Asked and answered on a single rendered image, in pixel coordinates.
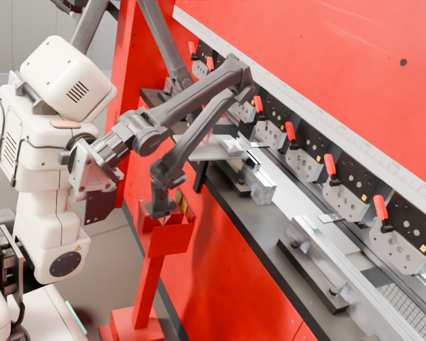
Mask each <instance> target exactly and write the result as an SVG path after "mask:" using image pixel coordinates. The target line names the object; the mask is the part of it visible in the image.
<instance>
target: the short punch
mask: <svg viewBox="0 0 426 341"><path fill-rule="evenodd" d="M237 130H238V135H239V136H240V137H241V138H242V140H244V141H245V142H246V143H247V144H248V145H249V146H250V143H251V142H252V141H253V140H254V137H255V135H256V125H251V124H250V123H244V121H242V120H241V119H240V121H239V126H238V128H237Z"/></svg>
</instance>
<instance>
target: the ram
mask: <svg viewBox="0 0 426 341"><path fill-rule="evenodd" d="M174 5H175V6H177V7H178V8H179V9H181V10H183V11H184V12H185V13H186V14H188V15H189V16H191V17H192V18H194V19H195V20H197V21H198V22H199V23H200V24H202V25H204V26H205V27H206V28H208V29H209V30H211V31H212V32H213V33H215V34H216V35H218V36H219V37H220V38H221V39H223V40H225V41H226V42H227V43H229V44H230V45H232V46H233V47H234V48H236V49H237V50H239V51H240V52H241V53H243V54H244V55H246V56H247V57H248V58H250V59H251V60H253V61H254V62H255V63H257V64H258V65H260V66H261V67H263V68H264V69H265V70H267V71H269V72H270V73H271V74H273V75H274V76H275V77H277V78H278V79H279V80H281V81H283V82H284V83H285V84H286V85H288V86H290V87H291V88H292V89H294V90H295V91H297V92H298V93H299V94H300V95H302V96H304V97H305V98H306V99H308V100H309V101H311V102H312V103H313V104H315V105H316V106H318V107H319V108H320V109H322V110H323V111H325V112H326V113H328V114H329V115H330V116H332V117H333V118H334V119H336V120H338V121H339V122H340V123H342V124H343V125H344V126H346V127H348V128H349V129H350V130H351V131H353V132H354V133H355V134H357V135H359V136H360V137H361V138H363V139H364V140H365V141H367V142H369V143H370V144H371V145H373V146H374V147H376V148H377V149H378V150H380V151H381V152H383V153H384V154H385V155H386V156H388V157H390V158H391V159H392V160H394V161H395V162H397V163H398V164H399V165H401V166H402V167H404V168H405V169H406V170H408V171H409V172H411V173H412V174H413V175H415V176H416V177H418V178H419V179H420V180H422V181H423V182H425V183H426V0H176V1H175V4H174ZM172 17H173V18H174V19H175V20H177V21H178V22H180V23H181V24H182V25H183V26H184V27H186V28H187V29H189V30H190V31H191V32H192V33H193V34H195V35H196V36H198V37H199V38H200V39H201V40H203V41H204V42H205V43H207V44H208V45H209V46H211V48H213V49H214V50H216V51H217V52H219V54H220V55H222V56H223V57H225V58H226V56H227V55H228V54H229V52H228V51H226V50H225V49H223V48H222V47H221V46H220V45H218V44H217V43H215V42H214V41H213V40H212V39H210V38H209V37H207V36H206V35H205V34H203V33H202V32H200V31H199V30H198V29H196V28H195V27H194V26H192V25H191V24H190V23H188V22H187V21H186V20H184V19H183V18H182V17H180V16H179V15H178V14H176V13H175V12H173V15H172ZM251 72H252V77H253V80H254V81H256V82H257V83H258V84H259V85H261V86H262V87H264V88H265V89H266V90H267V91H268V92H270V93H271V94H273V95H274V96H275V97H276V98H277V99H279V100H280V101H281V102H283V103H284V104H285V105H286V106H288V107H289V108H291V109H292V110H293V111H294V112H295V113H297V114H298V115H300V116H301V117H302V118H303V119H304V120H306V121H307V122H309V123H310V124H311V125H312V126H313V127H315V128H316V129H318V130H319V131H320V132H321V133H322V134H324V135H325V136H327V137H328V138H329V139H330V140H331V141H333V142H334V143H336V144H337V145H338V146H339V147H341V148H342V149H343V150H345V151H346V152H347V153H349V155H351V156H352V157H354V158H355V159H356V160H357V161H359V162H360V163H361V164H363V165H364V166H365V167H367V168H368V169H369V170H370V171H372V172H373V173H375V174H376V175H377V176H378V177H379V178H381V179H382V180H383V181H385V182H386V183H387V184H388V185H390V186H391V187H393V188H394V189H395V190H396V191H397V192H399V193H400V194H402V195H403V196H404V197H405V198H406V199H408V200H409V201H410V202H412V203H413V204H414V205H415V206H417V207H418V208H420V209H421V210H422V211H423V212H424V213H426V199H425V198H424V197H423V196H421V195H420V194H418V193H417V192H416V191H414V190H413V189H411V188H410V187H409V186H407V185H406V184H405V183H403V182H402V181H401V180H399V179H398V178H397V177H395V176H394V175H393V174H391V173H390V172H389V171H387V170H386V169H384V168H383V167H382V166H381V165H379V164H378V163H376V162H375V161H374V160H373V159H371V158H370V157H368V156H367V155H366V154H364V153H363V152H361V151H360V150H359V149H358V148H357V147H355V146H354V145H352V144H351V143H350V142H349V141H347V140H346V139H344V138H343V137H342V136H341V135H339V134H337V133H336V132H335V131H334V130H332V129H331V128H329V127H328V126H327V125H326V124H324V123H323V122H321V121H320V120H319V119H318V118H316V117H315V116H313V115H312V114H311V113H309V112H308V111H307V110H305V109H304V108H303V107H301V106H300V105H299V104H297V103H296V102H294V100H292V99H291V98H289V97H288V96H286V95H285V94H284V93H282V92H281V91H280V90H278V89H277V88H276V87H274V86H273V85H272V84H270V83H269V82H268V81H266V80H265V79H264V78H262V77H261V76H260V75H258V74H257V73H255V72H254V71H253V70H252V69H251Z"/></svg>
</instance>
